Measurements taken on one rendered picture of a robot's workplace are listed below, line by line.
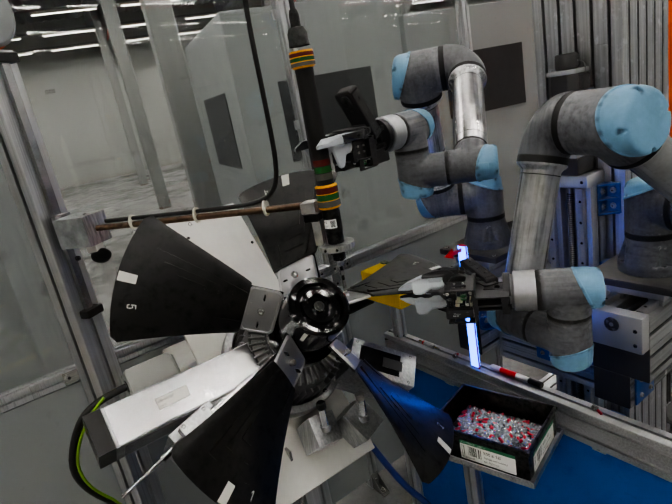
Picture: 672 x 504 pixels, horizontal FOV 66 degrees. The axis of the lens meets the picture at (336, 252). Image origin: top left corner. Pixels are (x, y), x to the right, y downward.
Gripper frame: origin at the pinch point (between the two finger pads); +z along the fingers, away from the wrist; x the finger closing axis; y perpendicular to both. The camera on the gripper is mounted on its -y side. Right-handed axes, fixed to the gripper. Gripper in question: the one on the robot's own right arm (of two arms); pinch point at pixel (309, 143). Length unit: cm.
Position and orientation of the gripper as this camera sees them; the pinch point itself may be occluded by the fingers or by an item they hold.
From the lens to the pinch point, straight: 96.8
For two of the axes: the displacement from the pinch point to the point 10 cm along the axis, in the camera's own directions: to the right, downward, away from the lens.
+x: -7.1, -0.8, 7.0
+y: 1.8, 9.4, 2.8
